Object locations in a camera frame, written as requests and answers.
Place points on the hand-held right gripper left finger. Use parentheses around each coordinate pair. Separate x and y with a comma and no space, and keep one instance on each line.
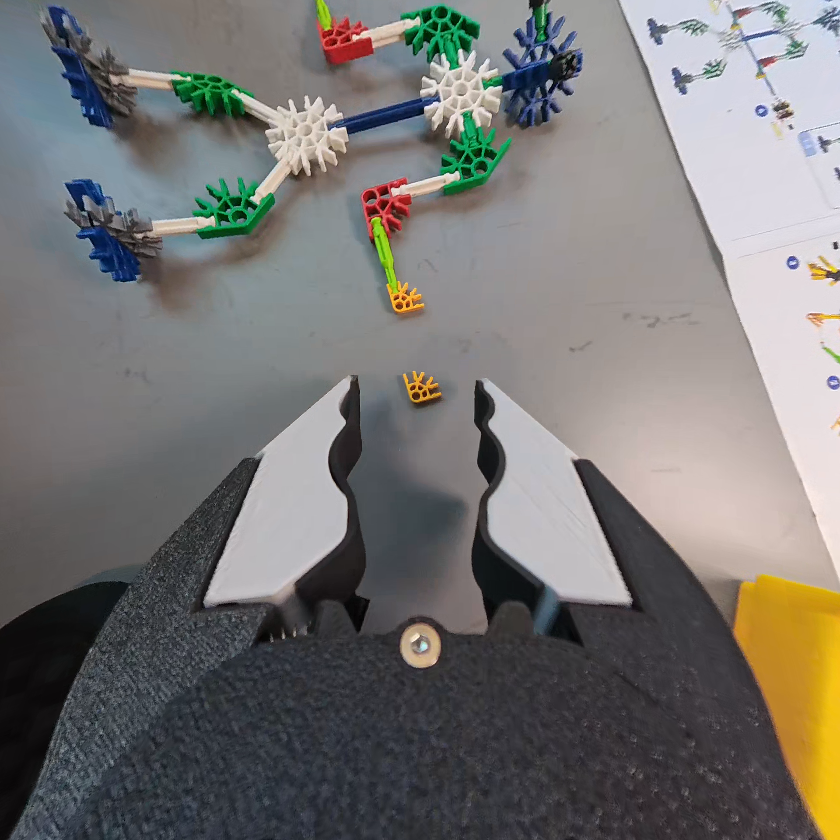
(282,525)

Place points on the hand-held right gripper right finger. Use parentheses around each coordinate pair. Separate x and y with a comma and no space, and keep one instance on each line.
(551,531)

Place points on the small orange toy connector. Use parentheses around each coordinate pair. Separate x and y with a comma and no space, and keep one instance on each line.
(405,298)
(422,387)

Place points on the yellow plastic bin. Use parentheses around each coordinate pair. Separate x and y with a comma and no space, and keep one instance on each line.
(787,689)

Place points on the multicoloured construction toy model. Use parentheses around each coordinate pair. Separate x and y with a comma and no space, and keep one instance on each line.
(305,134)

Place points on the person's right leg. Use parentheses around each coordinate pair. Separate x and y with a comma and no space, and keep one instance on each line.
(39,689)

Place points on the white instruction sheet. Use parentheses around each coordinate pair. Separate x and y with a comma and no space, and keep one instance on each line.
(722,164)

